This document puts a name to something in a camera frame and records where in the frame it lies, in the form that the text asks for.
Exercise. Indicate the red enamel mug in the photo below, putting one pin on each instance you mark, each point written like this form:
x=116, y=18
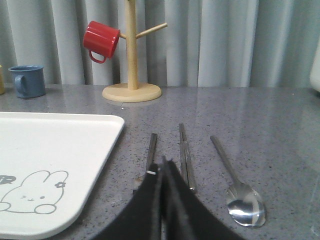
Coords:
x=101, y=41

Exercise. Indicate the silver metal spoon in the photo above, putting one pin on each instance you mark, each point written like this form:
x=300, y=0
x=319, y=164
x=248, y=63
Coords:
x=245, y=205

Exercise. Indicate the wooden mug tree stand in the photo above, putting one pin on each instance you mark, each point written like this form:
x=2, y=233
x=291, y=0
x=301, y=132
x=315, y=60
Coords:
x=133, y=91

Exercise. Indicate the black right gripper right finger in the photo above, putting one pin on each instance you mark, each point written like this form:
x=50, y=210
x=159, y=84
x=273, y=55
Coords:
x=185, y=217

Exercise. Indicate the white appliance at right edge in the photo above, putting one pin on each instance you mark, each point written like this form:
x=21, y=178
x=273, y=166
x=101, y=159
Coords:
x=314, y=76

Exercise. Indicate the yellow enamel mug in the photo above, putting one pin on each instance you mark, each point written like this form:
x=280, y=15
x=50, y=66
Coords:
x=2, y=87

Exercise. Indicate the silver metal fork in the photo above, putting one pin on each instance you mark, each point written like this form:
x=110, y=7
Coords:
x=150, y=158

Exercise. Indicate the cream rabbit print tray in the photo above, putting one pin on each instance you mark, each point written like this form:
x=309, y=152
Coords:
x=49, y=164

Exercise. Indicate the blue enamel mug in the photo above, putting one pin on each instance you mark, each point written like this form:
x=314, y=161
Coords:
x=28, y=81

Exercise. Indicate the grey pleated curtain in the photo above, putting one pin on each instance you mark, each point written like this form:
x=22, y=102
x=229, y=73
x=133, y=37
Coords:
x=207, y=43

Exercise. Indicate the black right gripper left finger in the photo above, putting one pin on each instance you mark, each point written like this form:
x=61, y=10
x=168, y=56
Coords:
x=141, y=218

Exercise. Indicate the silver metal chopstick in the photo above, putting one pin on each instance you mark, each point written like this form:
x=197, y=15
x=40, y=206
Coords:
x=189, y=168
x=182, y=155

